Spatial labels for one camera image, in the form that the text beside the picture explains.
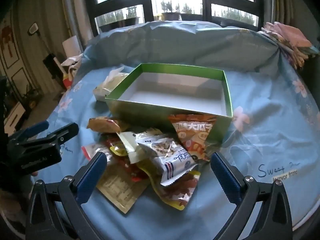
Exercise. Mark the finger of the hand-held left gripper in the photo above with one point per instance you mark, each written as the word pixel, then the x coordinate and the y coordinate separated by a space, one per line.
pixel 35 128
pixel 62 133

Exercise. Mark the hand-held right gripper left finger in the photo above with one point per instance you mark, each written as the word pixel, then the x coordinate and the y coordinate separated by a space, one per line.
pixel 91 177

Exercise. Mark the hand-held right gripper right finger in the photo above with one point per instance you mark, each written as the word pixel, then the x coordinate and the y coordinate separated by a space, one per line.
pixel 225 177

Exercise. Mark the white packet with red edges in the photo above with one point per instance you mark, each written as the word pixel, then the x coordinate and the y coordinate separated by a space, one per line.
pixel 93 150

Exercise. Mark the beige woven-pattern snack packet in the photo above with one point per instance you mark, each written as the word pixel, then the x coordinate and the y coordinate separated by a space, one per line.
pixel 117 187

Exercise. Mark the tan snack packet red label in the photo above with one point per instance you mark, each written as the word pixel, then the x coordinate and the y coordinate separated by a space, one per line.
pixel 102 125

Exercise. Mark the yellow dried meat packet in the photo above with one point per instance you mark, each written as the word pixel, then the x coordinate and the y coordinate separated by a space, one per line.
pixel 180 190

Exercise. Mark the white and green snack packet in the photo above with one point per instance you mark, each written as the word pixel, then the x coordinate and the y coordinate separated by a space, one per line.
pixel 130 142

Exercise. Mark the orange snack packet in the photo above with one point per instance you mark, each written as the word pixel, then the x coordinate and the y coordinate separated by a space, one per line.
pixel 192 135

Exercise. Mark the white nut packet blue stripes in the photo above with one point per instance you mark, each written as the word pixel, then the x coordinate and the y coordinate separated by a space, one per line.
pixel 170 160

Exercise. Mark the green cardboard box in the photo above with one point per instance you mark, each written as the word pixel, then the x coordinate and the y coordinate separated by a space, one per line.
pixel 150 112

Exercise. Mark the person's left hand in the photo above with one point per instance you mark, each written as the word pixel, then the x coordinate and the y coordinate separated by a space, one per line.
pixel 35 173

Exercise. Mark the white low cabinet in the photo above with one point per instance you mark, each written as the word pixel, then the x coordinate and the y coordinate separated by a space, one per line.
pixel 13 117

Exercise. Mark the light blue floral bedsheet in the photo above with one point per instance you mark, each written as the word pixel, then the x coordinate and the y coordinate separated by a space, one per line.
pixel 262 142

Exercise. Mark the white tissue pack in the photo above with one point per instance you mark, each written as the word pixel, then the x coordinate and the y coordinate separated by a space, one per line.
pixel 110 85

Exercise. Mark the black floor stand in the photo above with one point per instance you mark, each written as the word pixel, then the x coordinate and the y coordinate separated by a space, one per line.
pixel 48 60

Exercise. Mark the white plastic bag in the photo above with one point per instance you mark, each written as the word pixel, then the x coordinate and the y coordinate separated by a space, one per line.
pixel 71 63

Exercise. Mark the grey curtain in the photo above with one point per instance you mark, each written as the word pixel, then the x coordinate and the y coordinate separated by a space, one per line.
pixel 72 10
pixel 282 2

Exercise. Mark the potted plant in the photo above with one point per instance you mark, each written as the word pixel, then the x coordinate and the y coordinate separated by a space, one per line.
pixel 170 13
pixel 190 13
pixel 132 17

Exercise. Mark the grey-blue folded duvet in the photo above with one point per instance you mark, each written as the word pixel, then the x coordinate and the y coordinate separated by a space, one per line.
pixel 175 45

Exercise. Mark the pink floral folded cloth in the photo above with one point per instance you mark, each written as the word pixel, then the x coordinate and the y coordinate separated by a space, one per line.
pixel 287 37

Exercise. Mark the wall poster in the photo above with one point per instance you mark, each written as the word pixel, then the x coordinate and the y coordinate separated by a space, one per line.
pixel 7 45

